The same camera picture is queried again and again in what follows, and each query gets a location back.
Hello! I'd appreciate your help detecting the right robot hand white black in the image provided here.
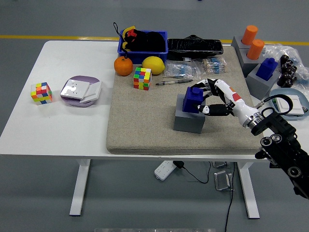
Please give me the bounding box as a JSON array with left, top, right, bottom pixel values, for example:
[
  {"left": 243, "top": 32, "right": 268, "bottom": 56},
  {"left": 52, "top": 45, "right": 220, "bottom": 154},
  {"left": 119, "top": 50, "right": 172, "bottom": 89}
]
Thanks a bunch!
[{"left": 189, "top": 77, "right": 258, "bottom": 126}]

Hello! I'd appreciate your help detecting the blue seal stamp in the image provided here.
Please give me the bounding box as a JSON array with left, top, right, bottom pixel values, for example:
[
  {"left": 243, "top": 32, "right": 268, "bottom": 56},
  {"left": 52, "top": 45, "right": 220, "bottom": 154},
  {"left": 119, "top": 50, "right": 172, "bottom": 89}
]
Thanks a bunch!
[
  {"left": 255, "top": 57, "right": 278, "bottom": 82},
  {"left": 183, "top": 87, "right": 206, "bottom": 114}
]

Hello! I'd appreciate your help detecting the grey cube seal holder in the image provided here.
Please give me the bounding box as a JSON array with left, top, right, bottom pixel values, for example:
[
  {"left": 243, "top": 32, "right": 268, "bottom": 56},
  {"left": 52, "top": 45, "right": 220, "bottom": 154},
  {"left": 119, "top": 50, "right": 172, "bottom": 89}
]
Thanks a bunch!
[
  {"left": 246, "top": 63, "right": 278, "bottom": 101},
  {"left": 173, "top": 94, "right": 207, "bottom": 134},
  {"left": 231, "top": 35, "right": 254, "bottom": 50},
  {"left": 238, "top": 47, "right": 266, "bottom": 78}
]

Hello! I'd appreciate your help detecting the orange cylinder seal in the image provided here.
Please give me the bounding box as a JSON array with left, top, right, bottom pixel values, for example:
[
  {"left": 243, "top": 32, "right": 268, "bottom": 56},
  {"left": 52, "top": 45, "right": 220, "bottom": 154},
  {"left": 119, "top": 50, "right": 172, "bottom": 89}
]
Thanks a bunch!
[
  {"left": 246, "top": 39, "right": 265, "bottom": 60},
  {"left": 241, "top": 25, "right": 258, "bottom": 46}
]

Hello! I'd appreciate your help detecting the bag of tan resistors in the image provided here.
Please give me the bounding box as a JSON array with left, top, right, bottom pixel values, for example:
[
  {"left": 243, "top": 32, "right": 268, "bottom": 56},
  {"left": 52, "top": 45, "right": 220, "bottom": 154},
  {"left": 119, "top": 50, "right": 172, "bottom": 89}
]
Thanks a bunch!
[{"left": 200, "top": 58, "right": 227, "bottom": 75}]

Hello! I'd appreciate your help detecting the light blue plate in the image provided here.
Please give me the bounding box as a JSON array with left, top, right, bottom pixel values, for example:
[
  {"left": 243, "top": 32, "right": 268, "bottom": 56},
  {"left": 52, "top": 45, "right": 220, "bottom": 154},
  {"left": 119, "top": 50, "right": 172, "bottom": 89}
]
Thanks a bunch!
[{"left": 269, "top": 87, "right": 309, "bottom": 120}]

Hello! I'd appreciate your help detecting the clear blue pen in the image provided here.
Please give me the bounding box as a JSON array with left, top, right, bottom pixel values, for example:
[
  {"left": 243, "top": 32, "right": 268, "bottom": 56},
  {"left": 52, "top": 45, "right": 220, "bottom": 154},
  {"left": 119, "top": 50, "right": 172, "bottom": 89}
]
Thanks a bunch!
[{"left": 162, "top": 74, "right": 191, "bottom": 80}]

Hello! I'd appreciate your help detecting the bag of blue resistors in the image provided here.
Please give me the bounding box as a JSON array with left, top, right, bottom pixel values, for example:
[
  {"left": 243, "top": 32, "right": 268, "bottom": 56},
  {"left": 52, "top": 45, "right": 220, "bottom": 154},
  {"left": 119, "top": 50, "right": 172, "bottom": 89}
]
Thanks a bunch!
[{"left": 165, "top": 60, "right": 201, "bottom": 81}]

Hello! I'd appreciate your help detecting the clear plastic bag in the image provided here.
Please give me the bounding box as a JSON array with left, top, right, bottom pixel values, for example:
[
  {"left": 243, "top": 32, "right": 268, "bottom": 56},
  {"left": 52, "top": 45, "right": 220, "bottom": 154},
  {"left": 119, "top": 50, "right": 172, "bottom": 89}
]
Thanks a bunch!
[{"left": 262, "top": 43, "right": 309, "bottom": 87}]

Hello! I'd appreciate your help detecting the black clear pen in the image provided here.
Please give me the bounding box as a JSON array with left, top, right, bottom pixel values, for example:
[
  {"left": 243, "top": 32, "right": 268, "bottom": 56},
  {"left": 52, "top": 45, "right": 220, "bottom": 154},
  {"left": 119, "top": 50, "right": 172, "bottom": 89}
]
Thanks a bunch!
[{"left": 155, "top": 79, "right": 194, "bottom": 86}]

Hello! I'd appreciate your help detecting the black wrapped keyboard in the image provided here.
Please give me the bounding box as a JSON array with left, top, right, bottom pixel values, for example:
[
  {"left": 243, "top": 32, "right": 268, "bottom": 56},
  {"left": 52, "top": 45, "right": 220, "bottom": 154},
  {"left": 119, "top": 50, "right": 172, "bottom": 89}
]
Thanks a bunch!
[{"left": 166, "top": 34, "right": 224, "bottom": 61}]

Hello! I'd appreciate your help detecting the white table leg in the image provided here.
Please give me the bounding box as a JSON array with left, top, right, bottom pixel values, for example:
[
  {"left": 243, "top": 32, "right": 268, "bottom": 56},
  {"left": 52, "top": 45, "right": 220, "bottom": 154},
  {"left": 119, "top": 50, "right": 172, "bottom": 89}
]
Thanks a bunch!
[
  {"left": 69, "top": 159, "right": 92, "bottom": 217},
  {"left": 236, "top": 161, "right": 260, "bottom": 219}
]

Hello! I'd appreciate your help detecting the yellow lemon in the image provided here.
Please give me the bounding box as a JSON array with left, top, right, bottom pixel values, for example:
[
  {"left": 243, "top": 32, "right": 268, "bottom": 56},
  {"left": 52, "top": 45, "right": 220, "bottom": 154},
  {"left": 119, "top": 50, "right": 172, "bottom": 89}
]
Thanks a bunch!
[{"left": 141, "top": 56, "right": 166, "bottom": 75}]

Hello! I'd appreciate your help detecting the grey-brown mat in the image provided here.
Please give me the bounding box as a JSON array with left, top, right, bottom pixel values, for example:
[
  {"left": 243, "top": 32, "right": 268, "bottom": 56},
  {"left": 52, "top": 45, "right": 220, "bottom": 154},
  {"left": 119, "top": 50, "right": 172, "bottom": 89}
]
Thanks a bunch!
[{"left": 106, "top": 45, "right": 266, "bottom": 155}]

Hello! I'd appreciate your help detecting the large colourful puzzle cube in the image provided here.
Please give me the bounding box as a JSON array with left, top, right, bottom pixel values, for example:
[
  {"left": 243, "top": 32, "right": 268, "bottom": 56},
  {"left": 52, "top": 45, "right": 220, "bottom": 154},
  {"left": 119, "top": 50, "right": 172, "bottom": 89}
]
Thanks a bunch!
[{"left": 133, "top": 67, "right": 153, "bottom": 91}]

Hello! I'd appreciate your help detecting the white power strip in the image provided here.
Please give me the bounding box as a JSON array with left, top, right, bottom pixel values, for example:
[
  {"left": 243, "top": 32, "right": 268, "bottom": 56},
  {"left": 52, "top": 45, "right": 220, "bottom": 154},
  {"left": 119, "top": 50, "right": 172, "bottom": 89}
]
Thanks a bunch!
[{"left": 154, "top": 160, "right": 176, "bottom": 181}]

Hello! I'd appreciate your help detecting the blue plastic bin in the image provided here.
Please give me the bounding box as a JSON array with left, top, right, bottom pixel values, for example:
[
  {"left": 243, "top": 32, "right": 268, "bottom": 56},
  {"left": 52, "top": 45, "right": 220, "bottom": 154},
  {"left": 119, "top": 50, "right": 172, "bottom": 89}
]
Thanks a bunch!
[{"left": 117, "top": 29, "right": 169, "bottom": 65}]

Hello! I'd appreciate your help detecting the black bag with yellow trim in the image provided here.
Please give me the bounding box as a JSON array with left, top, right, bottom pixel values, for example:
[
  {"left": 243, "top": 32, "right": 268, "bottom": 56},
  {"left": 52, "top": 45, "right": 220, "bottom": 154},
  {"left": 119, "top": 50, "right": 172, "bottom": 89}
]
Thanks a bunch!
[{"left": 112, "top": 22, "right": 165, "bottom": 54}]

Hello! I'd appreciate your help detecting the orange fruit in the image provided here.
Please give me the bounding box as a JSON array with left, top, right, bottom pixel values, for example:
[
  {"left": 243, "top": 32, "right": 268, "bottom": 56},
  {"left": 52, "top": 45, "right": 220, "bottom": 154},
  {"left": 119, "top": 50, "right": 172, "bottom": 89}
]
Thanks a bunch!
[{"left": 113, "top": 56, "right": 134, "bottom": 77}]

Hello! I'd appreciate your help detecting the purple plate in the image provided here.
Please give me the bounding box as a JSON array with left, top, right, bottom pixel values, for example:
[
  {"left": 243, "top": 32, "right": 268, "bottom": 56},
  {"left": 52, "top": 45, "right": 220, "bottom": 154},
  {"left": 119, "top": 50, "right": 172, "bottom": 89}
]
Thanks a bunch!
[{"left": 59, "top": 75, "right": 102, "bottom": 108}]

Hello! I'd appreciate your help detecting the small colourful puzzle cube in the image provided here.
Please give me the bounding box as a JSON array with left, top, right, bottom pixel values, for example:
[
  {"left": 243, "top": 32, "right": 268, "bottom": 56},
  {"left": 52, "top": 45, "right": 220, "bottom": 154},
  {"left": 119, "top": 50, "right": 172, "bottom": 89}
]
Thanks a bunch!
[{"left": 30, "top": 82, "right": 53, "bottom": 106}]

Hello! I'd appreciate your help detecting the white switch panel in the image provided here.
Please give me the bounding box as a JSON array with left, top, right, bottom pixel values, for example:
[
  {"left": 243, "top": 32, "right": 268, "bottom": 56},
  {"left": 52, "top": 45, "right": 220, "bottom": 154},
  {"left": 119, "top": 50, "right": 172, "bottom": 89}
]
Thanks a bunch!
[
  {"left": 275, "top": 95, "right": 306, "bottom": 116},
  {"left": 79, "top": 81, "right": 102, "bottom": 104}
]

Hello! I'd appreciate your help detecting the small metal bracket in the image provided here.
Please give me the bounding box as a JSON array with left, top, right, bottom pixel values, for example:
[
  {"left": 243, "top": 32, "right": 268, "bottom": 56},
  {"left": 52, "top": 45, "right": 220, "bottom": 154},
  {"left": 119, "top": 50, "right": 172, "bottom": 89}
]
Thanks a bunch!
[{"left": 211, "top": 161, "right": 230, "bottom": 169}]

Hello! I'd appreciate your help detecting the large metal bracket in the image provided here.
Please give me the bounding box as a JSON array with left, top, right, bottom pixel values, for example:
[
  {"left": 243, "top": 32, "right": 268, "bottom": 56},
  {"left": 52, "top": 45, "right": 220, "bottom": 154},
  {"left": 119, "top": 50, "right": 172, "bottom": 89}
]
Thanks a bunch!
[{"left": 214, "top": 170, "right": 235, "bottom": 191}]

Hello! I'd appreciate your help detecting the black plug with cord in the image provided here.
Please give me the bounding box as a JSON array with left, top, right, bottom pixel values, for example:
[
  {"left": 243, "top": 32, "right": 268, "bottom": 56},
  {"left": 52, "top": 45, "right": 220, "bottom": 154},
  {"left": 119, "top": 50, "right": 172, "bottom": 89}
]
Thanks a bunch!
[{"left": 173, "top": 160, "right": 212, "bottom": 184}]

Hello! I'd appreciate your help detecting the black floor cable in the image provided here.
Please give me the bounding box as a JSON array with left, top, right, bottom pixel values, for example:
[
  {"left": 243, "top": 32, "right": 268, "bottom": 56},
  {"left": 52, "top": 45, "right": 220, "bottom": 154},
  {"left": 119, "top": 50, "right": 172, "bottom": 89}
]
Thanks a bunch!
[{"left": 224, "top": 161, "right": 236, "bottom": 232}]

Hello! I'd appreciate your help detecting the white wall socket panel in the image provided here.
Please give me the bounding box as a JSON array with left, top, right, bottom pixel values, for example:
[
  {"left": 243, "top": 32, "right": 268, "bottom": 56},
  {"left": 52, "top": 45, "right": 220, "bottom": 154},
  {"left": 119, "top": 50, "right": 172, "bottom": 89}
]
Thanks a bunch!
[{"left": 60, "top": 79, "right": 92, "bottom": 100}]

